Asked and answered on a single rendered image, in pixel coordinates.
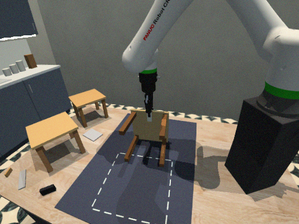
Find grey flat square tile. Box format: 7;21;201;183
83;128;103;142

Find grey flat bar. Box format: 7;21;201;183
18;169;26;190

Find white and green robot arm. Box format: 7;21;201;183
122;0;299;117

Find dark blue floor mat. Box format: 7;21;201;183
55;113;196;224

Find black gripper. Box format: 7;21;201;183
141;83;156;122

